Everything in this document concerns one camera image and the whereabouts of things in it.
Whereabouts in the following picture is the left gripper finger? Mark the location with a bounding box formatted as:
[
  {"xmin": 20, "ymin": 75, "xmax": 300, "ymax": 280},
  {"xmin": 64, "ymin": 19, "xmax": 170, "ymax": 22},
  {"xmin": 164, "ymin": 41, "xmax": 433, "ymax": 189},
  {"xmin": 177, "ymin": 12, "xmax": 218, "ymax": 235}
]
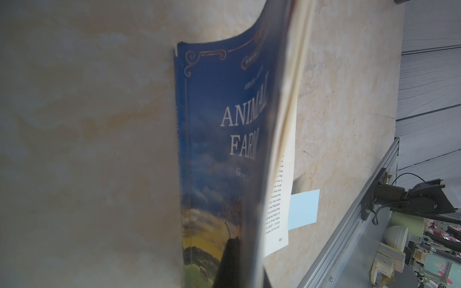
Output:
[{"xmin": 212, "ymin": 238, "xmax": 240, "ymax": 288}]

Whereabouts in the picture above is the blue sticky note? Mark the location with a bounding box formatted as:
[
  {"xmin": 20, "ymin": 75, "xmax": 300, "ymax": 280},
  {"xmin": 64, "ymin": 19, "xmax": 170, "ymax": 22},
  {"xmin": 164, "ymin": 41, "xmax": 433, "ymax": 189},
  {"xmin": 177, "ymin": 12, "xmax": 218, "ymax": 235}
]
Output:
[{"xmin": 288, "ymin": 189, "xmax": 321, "ymax": 230}]

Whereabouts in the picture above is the Animal Farm paperback book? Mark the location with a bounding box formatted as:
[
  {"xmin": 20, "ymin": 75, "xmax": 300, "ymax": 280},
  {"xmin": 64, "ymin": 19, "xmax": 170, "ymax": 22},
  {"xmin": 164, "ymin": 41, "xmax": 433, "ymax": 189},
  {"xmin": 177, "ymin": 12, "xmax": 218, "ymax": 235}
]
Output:
[{"xmin": 174, "ymin": 1, "xmax": 316, "ymax": 288}]

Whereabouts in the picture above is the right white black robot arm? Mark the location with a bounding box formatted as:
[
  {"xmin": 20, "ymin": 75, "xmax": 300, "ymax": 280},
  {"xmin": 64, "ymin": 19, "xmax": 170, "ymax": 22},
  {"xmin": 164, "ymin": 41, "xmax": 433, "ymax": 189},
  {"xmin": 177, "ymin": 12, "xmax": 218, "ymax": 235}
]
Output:
[{"xmin": 372, "ymin": 177, "xmax": 461, "ymax": 224}]

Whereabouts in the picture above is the sticky note pad stack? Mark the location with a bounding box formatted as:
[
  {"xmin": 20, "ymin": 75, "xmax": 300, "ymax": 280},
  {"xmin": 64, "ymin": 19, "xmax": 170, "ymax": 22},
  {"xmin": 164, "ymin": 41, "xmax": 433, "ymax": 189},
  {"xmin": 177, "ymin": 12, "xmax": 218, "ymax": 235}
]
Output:
[{"xmin": 370, "ymin": 242, "xmax": 406, "ymax": 288}]

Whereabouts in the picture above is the white round cup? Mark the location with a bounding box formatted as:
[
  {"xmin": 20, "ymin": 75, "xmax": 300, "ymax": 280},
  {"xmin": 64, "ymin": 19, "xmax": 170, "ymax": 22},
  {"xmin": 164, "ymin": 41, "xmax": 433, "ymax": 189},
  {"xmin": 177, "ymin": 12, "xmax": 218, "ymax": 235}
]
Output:
[{"xmin": 384, "ymin": 226, "xmax": 408, "ymax": 252}]

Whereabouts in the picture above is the front aluminium rail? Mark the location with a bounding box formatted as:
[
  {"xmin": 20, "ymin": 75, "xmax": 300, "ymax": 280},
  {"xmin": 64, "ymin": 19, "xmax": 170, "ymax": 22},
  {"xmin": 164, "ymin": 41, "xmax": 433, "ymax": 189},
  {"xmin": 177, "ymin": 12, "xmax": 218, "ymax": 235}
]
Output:
[{"xmin": 298, "ymin": 138, "xmax": 400, "ymax": 288}]

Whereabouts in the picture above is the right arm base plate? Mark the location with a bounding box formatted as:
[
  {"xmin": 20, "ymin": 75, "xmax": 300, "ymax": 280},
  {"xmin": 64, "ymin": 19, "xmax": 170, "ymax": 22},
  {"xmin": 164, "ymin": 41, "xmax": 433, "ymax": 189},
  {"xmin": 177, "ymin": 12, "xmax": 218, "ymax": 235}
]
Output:
[{"xmin": 361, "ymin": 168, "xmax": 388, "ymax": 221}]

